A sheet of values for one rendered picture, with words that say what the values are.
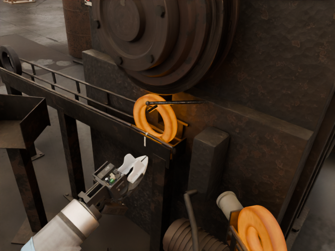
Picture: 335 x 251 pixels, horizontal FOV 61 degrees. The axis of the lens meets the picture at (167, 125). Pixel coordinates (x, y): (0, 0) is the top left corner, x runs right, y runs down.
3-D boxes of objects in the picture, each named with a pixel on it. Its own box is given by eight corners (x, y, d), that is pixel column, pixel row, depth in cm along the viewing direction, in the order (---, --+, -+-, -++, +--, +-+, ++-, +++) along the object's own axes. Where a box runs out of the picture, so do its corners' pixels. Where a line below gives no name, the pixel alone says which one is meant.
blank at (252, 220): (253, 191, 70) (242, 193, 69) (295, 241, 57) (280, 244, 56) (245, 236, 77) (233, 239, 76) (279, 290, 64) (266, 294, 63)
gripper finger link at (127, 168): (143, 146, 78) (119, 169, 74) (147, 159, 82) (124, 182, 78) (135, 141, 80) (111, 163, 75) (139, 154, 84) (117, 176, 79)
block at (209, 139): (202, 178, 105) (211, 122, 92) (221, 188, 101) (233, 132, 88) (185, 193, 98) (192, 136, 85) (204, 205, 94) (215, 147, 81)
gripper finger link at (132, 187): (146, 175, 76) (123, 199, 72) (147, 178, 78) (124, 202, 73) (134, 167, 79) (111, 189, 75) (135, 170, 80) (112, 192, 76)
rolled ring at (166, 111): (173, 107, 90) (179, 104, 92) (132, 89, 100) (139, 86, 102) (169, 153, 100) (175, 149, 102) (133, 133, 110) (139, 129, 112)
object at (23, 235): (21, 209, 157) (-17, 92, 118) (68, 214, 156) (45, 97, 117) (0, 242, 140) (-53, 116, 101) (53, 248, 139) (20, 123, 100)
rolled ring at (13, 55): (10, 48, 150) (16, 47, 152) (-5, 43, 160) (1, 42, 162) (19, 81, 159) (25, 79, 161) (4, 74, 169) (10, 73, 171)
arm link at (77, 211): (91, 243, 69) (68, 220, 74) (105, 227, 71) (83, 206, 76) (78, 227, 63) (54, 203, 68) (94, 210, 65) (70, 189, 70)
